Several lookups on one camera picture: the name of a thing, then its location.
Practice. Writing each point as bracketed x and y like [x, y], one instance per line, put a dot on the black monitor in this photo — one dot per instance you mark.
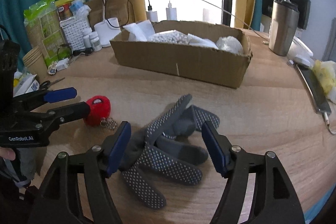
[302, 11]

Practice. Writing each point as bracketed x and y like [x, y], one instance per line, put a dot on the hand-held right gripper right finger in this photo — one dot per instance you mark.
[212, 148]

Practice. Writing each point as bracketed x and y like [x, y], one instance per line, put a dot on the white packet with blue label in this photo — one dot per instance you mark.
[80, 10]

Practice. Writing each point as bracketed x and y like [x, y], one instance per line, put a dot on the yellow plastic bag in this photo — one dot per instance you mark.
[326, 77]

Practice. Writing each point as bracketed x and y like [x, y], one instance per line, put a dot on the white embossed paper towel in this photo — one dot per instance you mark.
[137, 29]

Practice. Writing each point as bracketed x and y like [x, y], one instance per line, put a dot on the person's left forearm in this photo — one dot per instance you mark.
[23, 166]

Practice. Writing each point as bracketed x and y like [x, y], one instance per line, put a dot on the grey dotted glove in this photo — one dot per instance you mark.
[173, 116]
[173, 169]

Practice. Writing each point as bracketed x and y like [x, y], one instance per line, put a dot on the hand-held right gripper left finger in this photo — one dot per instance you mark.
[119, 148]

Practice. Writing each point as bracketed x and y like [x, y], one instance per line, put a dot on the white plastic basket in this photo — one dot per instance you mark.
[73, 32]

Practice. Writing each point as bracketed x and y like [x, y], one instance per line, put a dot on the red can with yellow lid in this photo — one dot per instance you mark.
[65, 10]

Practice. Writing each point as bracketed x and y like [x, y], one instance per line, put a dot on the white bead bag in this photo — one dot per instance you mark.
[168, 37]

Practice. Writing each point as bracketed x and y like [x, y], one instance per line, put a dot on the person's left hand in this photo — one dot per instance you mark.
[6, 153]

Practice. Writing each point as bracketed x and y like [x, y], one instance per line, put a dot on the green snack bag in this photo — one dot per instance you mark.
[42, 27]

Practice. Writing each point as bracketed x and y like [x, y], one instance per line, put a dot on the stack of kraft paper cups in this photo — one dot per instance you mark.
[34, 62]

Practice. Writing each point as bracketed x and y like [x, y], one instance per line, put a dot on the white tissue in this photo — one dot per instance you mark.
[202, 41]

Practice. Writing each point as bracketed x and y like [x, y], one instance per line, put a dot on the cardboard box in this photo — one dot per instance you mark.
[183, 64]

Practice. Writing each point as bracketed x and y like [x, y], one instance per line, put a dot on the small white adapter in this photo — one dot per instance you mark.
[62, 65]

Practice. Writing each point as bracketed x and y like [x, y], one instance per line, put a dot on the stainless steel tumbler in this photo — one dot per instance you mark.
[282, 29]

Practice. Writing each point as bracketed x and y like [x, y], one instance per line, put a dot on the white wipes packet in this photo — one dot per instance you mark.
[26, 85]

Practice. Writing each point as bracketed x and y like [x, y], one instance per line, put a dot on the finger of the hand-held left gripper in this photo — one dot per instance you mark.
[60, 95]
[76, 109]

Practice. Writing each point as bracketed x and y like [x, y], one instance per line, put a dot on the white pill bottle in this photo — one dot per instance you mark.
[95, 41]
[86, 40]

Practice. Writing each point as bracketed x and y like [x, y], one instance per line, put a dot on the black flashlight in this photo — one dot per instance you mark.
[82, 51]

